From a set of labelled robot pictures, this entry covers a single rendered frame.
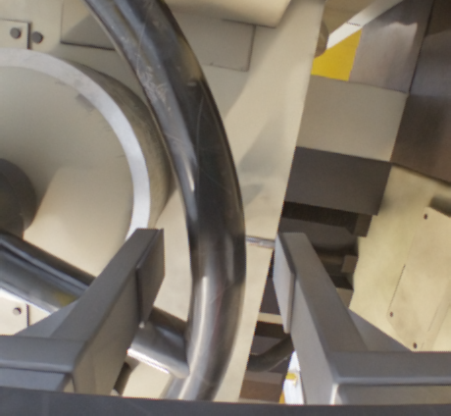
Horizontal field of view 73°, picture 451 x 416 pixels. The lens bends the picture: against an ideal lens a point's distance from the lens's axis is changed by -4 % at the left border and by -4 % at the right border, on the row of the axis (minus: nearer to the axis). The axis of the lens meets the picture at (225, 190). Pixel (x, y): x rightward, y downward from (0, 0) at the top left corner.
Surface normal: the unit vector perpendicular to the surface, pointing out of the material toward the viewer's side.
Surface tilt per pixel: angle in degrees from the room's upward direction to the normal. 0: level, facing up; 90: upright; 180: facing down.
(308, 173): 90
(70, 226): 97
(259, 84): 90
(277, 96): 90
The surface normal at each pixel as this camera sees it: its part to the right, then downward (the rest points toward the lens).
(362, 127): -0.03, 0.25
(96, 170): 0.46, 0.11
